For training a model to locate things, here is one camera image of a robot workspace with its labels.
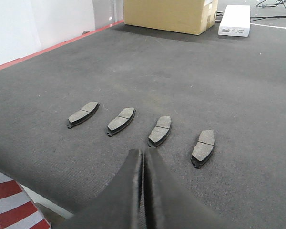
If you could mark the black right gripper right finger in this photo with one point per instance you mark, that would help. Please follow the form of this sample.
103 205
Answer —
169 205

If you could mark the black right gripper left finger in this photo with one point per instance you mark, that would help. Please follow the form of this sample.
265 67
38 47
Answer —
118 205

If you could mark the grey brake pad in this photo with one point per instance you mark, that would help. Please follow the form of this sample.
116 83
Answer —
122 120
160 132
203 149
83 114

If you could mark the white conveyor side panel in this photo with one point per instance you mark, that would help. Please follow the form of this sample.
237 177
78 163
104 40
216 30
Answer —
48 208

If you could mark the black conveyor belt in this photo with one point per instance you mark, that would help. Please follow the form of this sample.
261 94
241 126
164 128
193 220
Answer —
234 86

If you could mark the left red-white traffic cone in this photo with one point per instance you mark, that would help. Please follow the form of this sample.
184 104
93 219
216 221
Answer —
17 210

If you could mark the large cardboard box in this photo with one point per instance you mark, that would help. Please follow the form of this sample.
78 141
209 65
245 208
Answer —
183 16

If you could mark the white flat carton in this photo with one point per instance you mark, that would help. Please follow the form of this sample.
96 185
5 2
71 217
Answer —
235 21

